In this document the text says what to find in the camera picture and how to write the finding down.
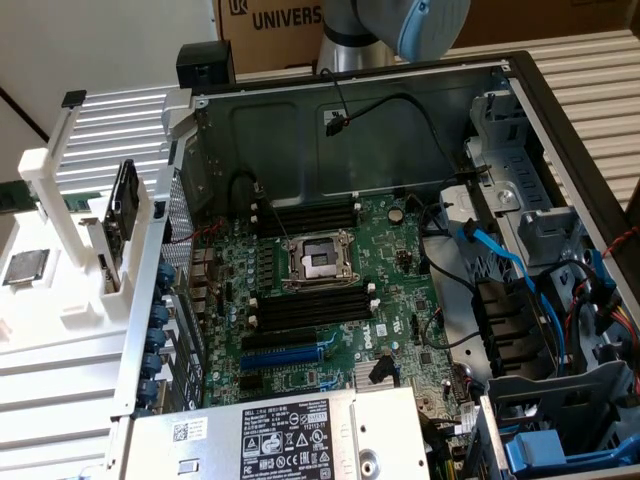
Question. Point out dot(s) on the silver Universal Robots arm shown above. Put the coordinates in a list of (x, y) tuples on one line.
[(350, 25)]

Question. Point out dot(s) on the black RAM slot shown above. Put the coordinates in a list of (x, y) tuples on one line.
[(305, 220), (305, 202), (305, 211), (315, 295), (315, 304), (315, 313), (315, 322), (305, 229)]

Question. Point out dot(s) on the metal CPU socket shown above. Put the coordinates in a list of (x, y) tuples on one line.
[(317, 260)]

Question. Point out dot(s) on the metal locking lever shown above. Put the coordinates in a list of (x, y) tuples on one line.
[(277, 217)]

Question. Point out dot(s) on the silver coin cell battery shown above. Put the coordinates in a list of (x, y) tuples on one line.
[(396, 215)]

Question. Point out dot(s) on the green Dell motherboard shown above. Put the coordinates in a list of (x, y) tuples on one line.
[(390, 280)]

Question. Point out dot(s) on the open grey PC case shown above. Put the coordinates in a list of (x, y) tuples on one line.
[(280, 150)]

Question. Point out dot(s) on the long black expansion slot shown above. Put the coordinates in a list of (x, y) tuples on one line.
[(280, 340)]

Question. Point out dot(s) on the blue expansion slot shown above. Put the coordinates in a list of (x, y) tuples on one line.
[(280, 359)]

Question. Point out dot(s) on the silver chipset heat sink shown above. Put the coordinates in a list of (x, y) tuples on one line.
[(364, 374)]

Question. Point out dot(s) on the black angled data connector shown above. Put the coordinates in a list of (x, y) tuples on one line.
[(382, 367)]

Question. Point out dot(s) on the blue slot retention clip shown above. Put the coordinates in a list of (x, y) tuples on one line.
[(155, 340), (152, 365), (149, 391), (159, 316), (165, 276)]

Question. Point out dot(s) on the short black expansion slot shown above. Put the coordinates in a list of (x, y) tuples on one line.
[(250, 383)]

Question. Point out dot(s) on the black graphics card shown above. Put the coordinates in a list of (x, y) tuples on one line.
[(122, 210)]

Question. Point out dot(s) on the black plastic card holder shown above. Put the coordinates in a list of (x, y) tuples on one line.
[(505, 325)]

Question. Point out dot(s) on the printed brown cardboard box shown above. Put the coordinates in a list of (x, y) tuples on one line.
[(265, 40)]

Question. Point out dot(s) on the black plastic box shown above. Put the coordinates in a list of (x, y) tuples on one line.
[(205, 65)]

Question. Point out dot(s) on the grey metal disk bay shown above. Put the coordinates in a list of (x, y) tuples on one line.
[(520, 175)]

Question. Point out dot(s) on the silver power supply unit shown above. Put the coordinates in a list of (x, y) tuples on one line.
[(210, 450)]

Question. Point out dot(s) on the white parts rack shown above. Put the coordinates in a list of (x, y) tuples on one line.
[(65, 300)]

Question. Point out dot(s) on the small black rack cap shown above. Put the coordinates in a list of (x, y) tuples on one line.
[(74, 98)]

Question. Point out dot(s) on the silver CPU chip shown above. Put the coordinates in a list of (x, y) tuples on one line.
[(25, 267)]

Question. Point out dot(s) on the plain brown cardboard box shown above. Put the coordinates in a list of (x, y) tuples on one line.
[(550, 20)]

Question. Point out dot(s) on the blue plastic drive bracket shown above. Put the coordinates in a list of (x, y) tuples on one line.
[(540, 450)]

